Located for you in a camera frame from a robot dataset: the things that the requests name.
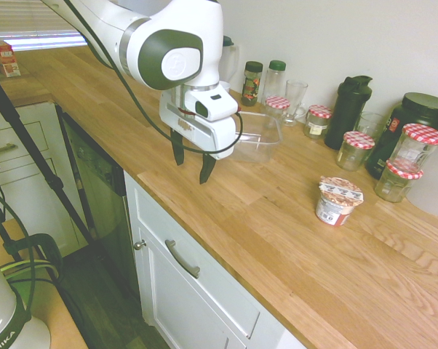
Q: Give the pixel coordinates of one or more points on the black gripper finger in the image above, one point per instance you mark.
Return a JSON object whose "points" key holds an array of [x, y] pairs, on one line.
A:
{"points": [[206, 169], [178, 149]]}

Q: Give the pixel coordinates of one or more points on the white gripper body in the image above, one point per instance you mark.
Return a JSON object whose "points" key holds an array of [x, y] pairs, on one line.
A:
{"points": [[204, 136]]}

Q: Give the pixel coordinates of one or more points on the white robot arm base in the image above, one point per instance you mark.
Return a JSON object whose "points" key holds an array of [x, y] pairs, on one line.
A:
{"points": [[4, 312]]}

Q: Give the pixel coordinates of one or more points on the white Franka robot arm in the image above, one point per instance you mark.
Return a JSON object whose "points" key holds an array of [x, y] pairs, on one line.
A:
{"points": [[190, 22]]}

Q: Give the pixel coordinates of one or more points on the clear plastic food container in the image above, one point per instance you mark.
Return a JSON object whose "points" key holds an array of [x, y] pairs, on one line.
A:
{"points": [[262, 145]]}

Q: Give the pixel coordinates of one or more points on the dark spice bottle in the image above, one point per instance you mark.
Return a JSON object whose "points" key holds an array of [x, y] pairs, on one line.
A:
{"points": [[251, 87]]}

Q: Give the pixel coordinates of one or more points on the small gingham lid jar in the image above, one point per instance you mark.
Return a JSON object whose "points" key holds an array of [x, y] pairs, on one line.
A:
{"points": [[277, 107]]}

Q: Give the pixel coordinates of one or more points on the clear blender jug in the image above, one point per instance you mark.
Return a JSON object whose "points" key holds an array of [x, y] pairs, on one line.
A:
{"points": [[230, 62]]}

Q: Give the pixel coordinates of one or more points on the stainless steel dishwasher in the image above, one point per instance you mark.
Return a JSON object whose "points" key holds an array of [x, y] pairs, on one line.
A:
{"points": [[95, 178]]}

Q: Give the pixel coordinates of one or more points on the clear bottle with green cap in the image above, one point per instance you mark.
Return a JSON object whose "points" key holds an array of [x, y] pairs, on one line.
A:
{"points": [[275, 83]]}

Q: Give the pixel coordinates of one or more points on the tall glass mug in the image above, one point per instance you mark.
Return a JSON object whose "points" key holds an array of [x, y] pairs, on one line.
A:
{"points": [[295, 98]]}

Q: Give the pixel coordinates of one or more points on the metal cabinet knob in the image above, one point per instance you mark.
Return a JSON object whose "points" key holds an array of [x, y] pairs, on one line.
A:
{"points": [[139, 244]]}

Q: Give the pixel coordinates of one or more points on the labelled gingham lid jar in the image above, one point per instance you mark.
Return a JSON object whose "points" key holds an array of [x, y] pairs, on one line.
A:
{"points": [[317, 123]]}

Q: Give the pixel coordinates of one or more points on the white cabinet drawer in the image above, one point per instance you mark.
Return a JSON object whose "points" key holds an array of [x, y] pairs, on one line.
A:
{"points": [[190, 309]]}

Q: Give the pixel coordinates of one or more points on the black shaker bottle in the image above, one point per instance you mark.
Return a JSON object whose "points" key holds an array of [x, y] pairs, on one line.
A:
{"points": [[346, 112]]}

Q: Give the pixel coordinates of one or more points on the empty gingham lid glass jar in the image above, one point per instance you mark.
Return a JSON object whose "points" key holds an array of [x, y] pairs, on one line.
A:
{"points": [[354, 152], [395, 187], [413, 149]]}

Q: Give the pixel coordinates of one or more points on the white side cabinet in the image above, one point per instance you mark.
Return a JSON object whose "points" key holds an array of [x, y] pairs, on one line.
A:
{"points": [[26, 189]]}

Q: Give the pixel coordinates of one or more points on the clear glass tumbler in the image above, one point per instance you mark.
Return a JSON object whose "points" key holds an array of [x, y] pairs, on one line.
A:
{"points": [[373, 123]]}

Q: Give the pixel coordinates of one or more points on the red and white carton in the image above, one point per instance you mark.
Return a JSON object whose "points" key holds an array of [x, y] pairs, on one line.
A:
{"points": [[6, 60]]}

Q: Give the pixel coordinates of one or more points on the white window blinds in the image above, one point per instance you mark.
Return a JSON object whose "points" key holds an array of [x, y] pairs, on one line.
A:
{"points": [[22, 16]]}

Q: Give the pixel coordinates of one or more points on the black protein powder tub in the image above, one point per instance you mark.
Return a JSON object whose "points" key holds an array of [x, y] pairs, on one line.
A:
{"points": [[419, 112]]}

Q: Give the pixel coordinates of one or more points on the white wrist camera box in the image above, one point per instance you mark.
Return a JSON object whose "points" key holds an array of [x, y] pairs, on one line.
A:
{"points": [[219, 105]]}

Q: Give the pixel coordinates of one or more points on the black camera tripod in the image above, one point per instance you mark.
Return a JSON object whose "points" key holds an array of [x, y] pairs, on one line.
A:
{"points": [[33, 152]]}

